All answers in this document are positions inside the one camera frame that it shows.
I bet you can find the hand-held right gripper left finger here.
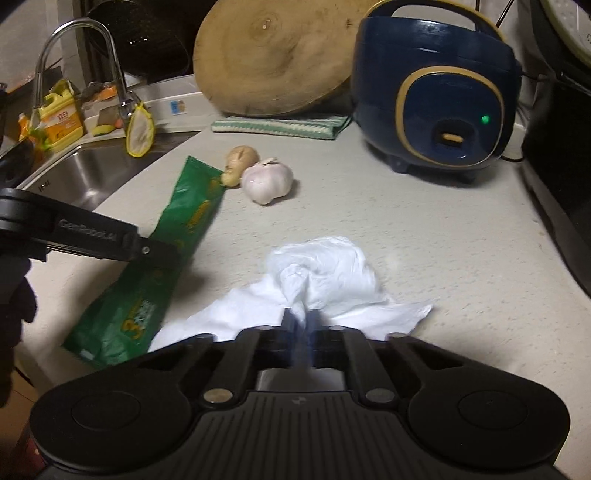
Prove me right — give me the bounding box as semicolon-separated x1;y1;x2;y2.
133;308;297;409

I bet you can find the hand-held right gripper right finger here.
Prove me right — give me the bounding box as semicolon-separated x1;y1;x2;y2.
307;308;463;408

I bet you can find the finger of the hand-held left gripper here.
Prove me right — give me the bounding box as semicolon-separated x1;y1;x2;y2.
137;232;182;271

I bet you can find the long green plastic wrapper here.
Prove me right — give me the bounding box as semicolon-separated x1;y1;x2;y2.
62;156;227;370

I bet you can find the person's left hand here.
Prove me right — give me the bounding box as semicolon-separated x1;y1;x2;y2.
0;257;38;408

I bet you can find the stainless steel sink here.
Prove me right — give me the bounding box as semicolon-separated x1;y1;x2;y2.
14;131;200;214

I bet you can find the yellow detergent bottle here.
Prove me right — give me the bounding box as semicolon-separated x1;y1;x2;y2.
32;78;88;153

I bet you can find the yellow rimmed mesh strainer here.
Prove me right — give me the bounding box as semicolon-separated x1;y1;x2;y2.
126;104;156;158

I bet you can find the ginger root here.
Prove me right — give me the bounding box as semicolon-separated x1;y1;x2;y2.
222;145;259;188

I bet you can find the garlic bulb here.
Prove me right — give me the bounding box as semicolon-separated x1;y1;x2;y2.
241;158;294;206

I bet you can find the chrome kitchen faucet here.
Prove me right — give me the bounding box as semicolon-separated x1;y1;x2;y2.
32;17;142;121

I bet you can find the green striped cloth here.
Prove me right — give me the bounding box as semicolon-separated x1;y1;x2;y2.
211;115;352;140

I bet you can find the black wok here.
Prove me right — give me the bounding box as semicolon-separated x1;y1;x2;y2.
85;0;195;86

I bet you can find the round wooden cutting board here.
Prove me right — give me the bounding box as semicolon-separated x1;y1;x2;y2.
193;0;386;118

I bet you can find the blue rice cooker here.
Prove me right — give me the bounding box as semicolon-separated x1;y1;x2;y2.
350;0;522;186

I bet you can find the black rice cooker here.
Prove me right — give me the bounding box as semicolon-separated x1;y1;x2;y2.
521;0;591;297

